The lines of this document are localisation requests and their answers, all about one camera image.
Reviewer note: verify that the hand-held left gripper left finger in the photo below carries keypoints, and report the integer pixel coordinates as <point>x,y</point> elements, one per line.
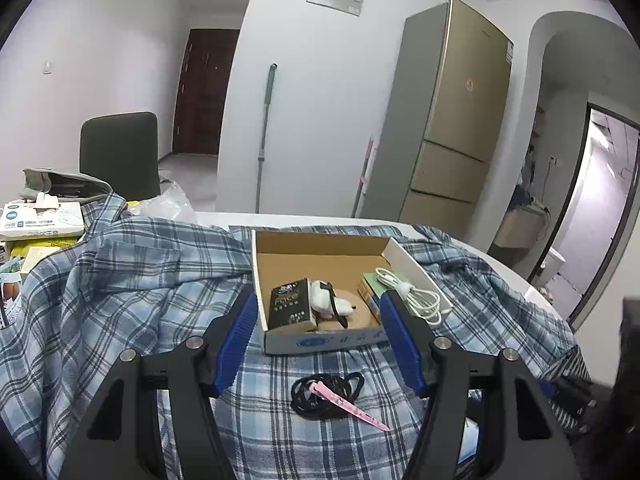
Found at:
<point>235,350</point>

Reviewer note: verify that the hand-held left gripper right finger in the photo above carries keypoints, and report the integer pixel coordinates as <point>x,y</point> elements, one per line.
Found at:
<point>400,345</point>

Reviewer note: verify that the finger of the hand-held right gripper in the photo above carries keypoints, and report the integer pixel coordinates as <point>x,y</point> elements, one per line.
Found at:
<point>570,400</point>

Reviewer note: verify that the green card sleeve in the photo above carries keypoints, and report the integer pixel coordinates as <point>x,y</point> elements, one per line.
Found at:
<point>375,280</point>

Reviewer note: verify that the black tissue packet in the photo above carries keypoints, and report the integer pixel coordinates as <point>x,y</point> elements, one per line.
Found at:
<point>291,305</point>

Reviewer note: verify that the pink hair clip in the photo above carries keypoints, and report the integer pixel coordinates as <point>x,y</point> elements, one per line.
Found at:
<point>350,407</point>

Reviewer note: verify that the cardboard box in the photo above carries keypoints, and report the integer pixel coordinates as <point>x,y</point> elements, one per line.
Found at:
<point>320,260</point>

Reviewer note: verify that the blue plaid shirt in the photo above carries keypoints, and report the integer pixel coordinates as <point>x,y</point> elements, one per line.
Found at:
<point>125,285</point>

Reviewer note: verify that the dark framed glass door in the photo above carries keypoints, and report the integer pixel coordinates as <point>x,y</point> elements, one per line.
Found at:
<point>600,200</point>

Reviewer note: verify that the clear plastic bag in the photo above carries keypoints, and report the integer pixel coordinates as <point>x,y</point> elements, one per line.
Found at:
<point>167,205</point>

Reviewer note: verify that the blue cloth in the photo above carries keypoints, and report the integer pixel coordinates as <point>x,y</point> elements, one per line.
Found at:
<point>524,196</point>

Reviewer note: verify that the gold refrigerator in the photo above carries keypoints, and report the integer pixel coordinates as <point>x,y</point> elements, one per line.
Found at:
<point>450,135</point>

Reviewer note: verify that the yellow packet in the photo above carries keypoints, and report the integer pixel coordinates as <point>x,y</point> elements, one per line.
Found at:
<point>40,249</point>

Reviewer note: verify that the dark grey chair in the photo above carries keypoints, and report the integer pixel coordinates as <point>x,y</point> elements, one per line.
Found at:
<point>120,155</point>

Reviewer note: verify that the printed paper packet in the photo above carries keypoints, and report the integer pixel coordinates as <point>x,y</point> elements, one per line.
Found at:
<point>10,290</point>

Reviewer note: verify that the white flat carton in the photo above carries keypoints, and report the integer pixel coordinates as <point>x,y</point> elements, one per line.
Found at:
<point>35,220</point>

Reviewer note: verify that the grey fabric bag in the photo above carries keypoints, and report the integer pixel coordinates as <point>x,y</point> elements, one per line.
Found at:
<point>60,182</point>

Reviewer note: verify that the dark wooden door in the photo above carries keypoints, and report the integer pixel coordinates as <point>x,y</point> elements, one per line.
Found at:
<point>205,95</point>

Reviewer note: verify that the white light switch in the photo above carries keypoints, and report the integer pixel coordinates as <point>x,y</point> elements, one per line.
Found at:
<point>47,67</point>

